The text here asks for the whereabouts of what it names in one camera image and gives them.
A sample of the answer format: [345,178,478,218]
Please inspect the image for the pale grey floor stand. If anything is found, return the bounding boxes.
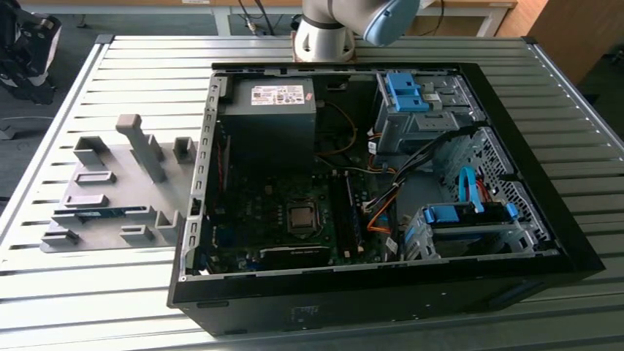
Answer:
[0,116,55,140]

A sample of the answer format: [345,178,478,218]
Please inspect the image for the grey parts rack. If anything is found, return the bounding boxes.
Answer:
[39,113,199,254]

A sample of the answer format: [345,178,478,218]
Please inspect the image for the grey power supply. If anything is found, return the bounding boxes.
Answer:
[221,77,318,176]

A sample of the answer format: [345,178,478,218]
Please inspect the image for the green motherboard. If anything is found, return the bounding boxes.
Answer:
[205,170,391,273]

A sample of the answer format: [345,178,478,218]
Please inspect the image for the CPU socket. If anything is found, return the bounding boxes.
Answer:
[282,197,323,238]

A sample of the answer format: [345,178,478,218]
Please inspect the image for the silver CPU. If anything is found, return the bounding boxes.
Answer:
[291,208,317,227]

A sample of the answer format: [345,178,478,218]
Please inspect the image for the black graphics card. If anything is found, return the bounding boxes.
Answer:
[258,244,333,270]

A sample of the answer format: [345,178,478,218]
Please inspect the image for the blue drive latch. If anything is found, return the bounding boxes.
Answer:
[383,72,431,113]

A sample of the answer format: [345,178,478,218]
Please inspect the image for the metal drive cage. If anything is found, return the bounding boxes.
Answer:
[373,71,489,154]

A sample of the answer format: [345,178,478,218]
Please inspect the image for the black PC case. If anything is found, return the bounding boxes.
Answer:
[166,61,606,336]

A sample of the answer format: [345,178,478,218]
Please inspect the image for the hard disk in blue carrier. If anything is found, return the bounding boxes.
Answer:
[422,201,519,226]

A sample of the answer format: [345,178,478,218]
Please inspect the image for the metal disk bay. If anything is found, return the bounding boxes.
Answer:
[402,211,558,260]

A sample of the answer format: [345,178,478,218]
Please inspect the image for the brown wooden cabinet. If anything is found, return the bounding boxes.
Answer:
[497,0,624,86]

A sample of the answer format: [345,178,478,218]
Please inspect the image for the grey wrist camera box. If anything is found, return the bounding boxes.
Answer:
[42,20,65,80]

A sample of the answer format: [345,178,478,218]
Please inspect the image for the orange wire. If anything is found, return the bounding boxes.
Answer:
[365,204,393,234]

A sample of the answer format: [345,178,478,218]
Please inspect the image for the black cable bundle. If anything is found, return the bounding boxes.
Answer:
[387,126,482,191]

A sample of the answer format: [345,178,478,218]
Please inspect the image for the blue SATA wire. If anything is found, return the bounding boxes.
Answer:
[458,166,487,213]

